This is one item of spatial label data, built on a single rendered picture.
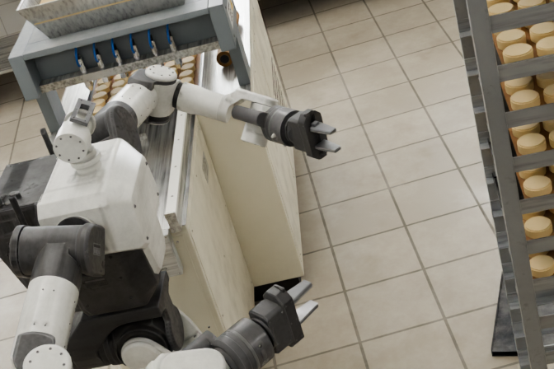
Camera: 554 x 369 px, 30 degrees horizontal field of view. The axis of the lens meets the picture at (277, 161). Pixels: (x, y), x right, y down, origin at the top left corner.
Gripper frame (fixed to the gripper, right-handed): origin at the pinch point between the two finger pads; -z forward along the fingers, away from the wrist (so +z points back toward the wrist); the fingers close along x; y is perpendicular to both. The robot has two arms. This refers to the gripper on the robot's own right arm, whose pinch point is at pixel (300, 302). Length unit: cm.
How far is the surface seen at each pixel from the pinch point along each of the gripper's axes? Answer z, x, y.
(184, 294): -27, -56, 96
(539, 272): -38.3, -11.5, -23.1
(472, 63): -64, 15, 7
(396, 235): -136, -118, 124
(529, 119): -38, 23, -27
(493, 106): -31.5, 28.7, -24.7
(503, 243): -63, -31, 6
